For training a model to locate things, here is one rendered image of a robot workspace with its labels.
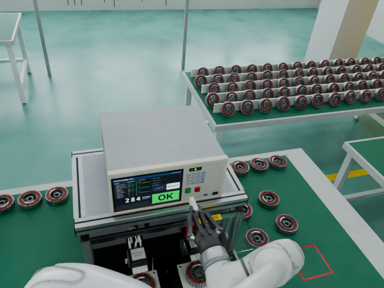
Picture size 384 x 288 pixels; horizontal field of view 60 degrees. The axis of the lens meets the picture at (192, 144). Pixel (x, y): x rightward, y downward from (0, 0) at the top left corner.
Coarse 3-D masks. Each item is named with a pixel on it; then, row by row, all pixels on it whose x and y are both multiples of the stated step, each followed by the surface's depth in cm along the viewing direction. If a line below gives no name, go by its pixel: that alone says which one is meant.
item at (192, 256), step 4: (180, 228) 150; (184, 228) 149; (184, 232) 147; (184, 236) 146; (184, 240) 146; (188, 244) 140; (188, 248) 141; (192, 248) 138; (188, 252) 141; (192, 252) 139; (192, 256) 140; (192, 260) 139; (196, 260) 140
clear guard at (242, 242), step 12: (228, 216) 135; (240, 216) 135; (192, 228) 129; (228, 228) 130; (240, 228) 130; (228, 240) 125; (240, 240) 126; (252, 240) 126; (228, 252) 121; (240, 252) 122; (204, 276) 117
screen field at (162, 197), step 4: (168, 192) 125; (172, 192) 126; (176, 192) 127; (152, 196) 124; (156, 196) 125; (160, 196) 125; (164, 196) 126; (168, 196) 127; (172, 196) 127; (176, 196) 128; (152, 200) 126; (156, 200) 126; (160, 200) 127; (164, 200) 127; (168, 200) 128
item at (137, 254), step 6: (126, 240) 142; (132, 246) 140; (138, 246) 140; (144, 246) 137; (132, 252) 135; (138, 252) 135; (144, 252) 135; (132, 258) 133; (138, 258) 133; (144, 258) 133; (132, 264) 132; (138, 264) 133; (144, 264) 134; (138, 270) 133; (144, 270) 133
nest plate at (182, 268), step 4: (184, 264) 148; (188, 264) 148; (180, 268) 146; (184, 268) 146; (180, 272) 145; (184, 272) 145; (180, 276) 143; (184, 276) 143; (184, 280) 142; (184, 284) 140; (188, 284) 141
